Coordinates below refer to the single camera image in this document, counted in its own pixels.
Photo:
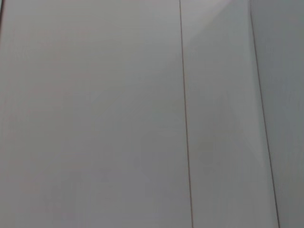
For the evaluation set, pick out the dark vertical frame strip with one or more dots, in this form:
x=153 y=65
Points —
x=1 y=9

